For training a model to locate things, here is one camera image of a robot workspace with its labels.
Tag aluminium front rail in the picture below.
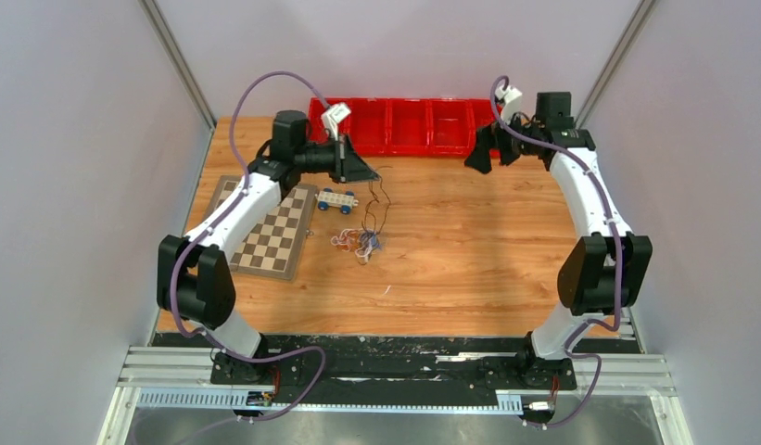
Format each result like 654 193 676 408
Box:
118 347 677 415

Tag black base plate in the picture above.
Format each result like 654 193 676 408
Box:
151 332 641 408

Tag left aluminium frame post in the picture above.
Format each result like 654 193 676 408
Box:
138 0 217 133

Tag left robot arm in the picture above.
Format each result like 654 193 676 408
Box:
157 103 380 384

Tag white toy car blue wheels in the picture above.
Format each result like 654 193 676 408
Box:
315 188 359 215

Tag aluminium frame post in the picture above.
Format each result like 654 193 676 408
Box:
576 0 658 128
138 0 217 133

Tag red bin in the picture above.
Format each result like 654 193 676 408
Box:
308 96 353 144
469 99 501 159
387 98 429 157
349 97 389 156
431 99 472 157

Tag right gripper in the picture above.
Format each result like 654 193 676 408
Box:
465 108 543 174

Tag checkered chessboard mat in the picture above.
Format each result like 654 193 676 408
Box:
216 184 318 281

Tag right aluminium frame post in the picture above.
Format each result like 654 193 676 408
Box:
576 0 658 128

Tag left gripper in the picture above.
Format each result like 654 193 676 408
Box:
294 133 378 184

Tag white wire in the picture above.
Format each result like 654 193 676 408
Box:
330 232 383 265

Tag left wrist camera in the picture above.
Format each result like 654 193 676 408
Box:
321 102 351 140

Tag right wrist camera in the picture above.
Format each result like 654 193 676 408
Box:
495 85 523 124

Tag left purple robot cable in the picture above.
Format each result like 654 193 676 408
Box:
170 70 332 425

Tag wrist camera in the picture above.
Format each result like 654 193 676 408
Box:
321 102 351 140
495 85 523 124

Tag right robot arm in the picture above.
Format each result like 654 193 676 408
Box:
464 85 653 388

